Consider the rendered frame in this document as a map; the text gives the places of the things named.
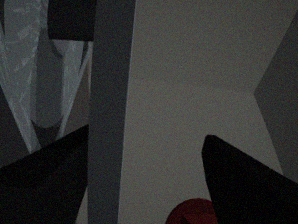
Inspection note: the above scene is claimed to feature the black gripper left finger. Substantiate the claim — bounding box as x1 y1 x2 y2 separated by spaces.
0 124 89 224

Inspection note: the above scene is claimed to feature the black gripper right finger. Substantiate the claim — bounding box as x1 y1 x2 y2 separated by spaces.
202 135 298 224

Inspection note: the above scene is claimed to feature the grey crank handle with red grip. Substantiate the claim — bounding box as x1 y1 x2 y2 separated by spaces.
47 0 218 224

